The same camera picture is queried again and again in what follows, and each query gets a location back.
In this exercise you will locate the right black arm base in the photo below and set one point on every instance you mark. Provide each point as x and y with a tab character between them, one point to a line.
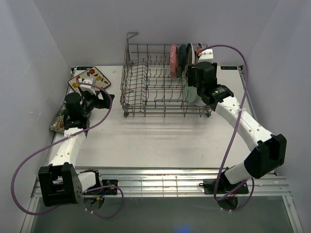
209	184

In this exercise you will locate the white oval plate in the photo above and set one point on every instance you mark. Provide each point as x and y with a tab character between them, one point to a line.
198	101

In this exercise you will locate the grey wire dish rack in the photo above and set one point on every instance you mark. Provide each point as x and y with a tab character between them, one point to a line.
147	88

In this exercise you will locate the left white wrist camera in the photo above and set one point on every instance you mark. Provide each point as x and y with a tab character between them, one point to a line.
86	86

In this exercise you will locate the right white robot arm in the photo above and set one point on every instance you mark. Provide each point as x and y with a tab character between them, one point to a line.
267	150

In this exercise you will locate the dark square floral plate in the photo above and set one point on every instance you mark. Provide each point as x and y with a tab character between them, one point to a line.
57	125

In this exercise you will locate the dark teal square plate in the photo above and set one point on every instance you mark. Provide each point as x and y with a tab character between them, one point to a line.
182	56

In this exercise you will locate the mint green flower plate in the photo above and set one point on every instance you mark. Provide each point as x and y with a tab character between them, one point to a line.
190	93

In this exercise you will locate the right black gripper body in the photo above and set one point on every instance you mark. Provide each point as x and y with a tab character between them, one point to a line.
191	78

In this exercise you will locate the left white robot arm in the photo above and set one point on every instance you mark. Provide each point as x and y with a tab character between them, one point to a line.
59	182

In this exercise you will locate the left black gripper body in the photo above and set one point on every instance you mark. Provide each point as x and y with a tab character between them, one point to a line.
91	101

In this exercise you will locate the pink polka dot plate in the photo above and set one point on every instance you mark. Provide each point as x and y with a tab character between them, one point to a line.
174	61

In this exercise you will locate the cream square floral plate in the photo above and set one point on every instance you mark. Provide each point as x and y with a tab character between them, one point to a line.
88	73

